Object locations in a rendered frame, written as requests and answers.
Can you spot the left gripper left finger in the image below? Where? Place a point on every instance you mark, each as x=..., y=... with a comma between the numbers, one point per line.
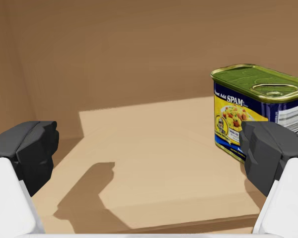
x=27, y=148

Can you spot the green and blue rectangular can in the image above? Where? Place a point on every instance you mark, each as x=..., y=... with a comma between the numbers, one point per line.
x=238, y=104

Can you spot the pale wooden shelf unit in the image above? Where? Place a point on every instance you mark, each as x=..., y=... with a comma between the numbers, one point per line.
x=149, y=49

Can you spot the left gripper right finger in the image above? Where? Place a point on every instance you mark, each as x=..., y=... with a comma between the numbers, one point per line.
x=268, y=148

